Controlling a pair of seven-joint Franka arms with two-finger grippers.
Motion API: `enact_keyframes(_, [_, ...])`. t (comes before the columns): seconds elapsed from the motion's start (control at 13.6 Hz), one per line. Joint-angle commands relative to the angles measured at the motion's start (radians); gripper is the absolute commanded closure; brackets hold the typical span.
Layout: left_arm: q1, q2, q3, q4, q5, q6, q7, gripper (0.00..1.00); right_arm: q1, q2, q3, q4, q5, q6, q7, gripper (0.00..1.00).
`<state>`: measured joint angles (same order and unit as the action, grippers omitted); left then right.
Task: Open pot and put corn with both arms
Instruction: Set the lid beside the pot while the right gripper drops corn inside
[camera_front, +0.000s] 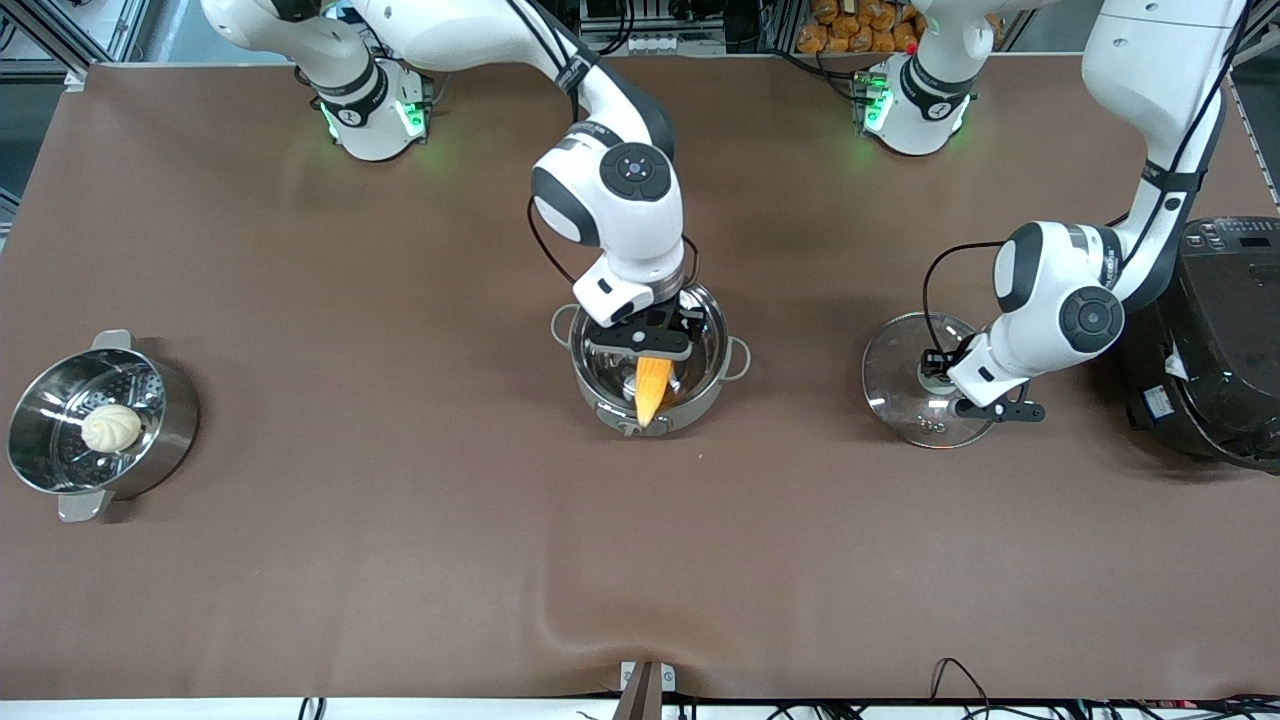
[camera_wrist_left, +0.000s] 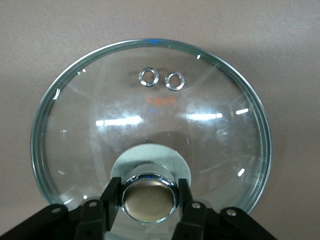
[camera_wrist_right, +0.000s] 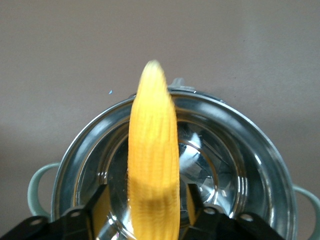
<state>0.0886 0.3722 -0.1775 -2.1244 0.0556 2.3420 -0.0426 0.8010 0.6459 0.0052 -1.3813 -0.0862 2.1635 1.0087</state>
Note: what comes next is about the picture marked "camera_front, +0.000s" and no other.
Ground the glass pot lid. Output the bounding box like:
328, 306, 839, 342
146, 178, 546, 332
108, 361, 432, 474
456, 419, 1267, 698
862, 312, 1001, 449

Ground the yellow corn cob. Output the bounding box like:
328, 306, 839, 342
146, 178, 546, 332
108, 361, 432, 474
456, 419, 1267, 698
634, 355, 674, 428

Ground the grey electric cooking pot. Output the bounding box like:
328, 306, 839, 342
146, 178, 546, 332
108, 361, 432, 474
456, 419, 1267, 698
550, 283, 752, 439

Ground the stainless steel steamer pot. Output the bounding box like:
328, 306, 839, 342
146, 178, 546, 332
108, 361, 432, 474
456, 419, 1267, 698
6, 330, 200, 523

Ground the brown table mat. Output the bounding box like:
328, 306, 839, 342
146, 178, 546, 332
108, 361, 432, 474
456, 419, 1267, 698
0, 55, 1280, 701

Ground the black rice cooker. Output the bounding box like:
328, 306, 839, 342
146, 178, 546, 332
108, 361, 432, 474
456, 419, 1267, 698
1118, 217, 1280, 473

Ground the white power strip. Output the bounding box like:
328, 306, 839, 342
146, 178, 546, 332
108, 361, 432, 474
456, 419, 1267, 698
626, 34, 727, 57

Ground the metal table clamp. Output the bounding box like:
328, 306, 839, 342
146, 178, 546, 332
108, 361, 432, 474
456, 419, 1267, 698
620, 660, 677, 720

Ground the white steamed bun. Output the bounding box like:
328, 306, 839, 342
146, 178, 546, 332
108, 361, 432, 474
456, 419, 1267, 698
80, 403, 144, 454

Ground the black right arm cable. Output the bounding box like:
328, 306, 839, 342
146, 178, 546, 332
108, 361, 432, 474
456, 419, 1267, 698
505, 0, 701, 296

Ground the black looped cable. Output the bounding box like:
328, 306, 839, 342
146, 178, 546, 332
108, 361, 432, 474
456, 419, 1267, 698
930, 657, 993, 716

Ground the aluminium frame rail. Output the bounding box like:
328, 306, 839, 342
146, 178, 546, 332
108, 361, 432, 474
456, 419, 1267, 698
0, 0, 153, 93

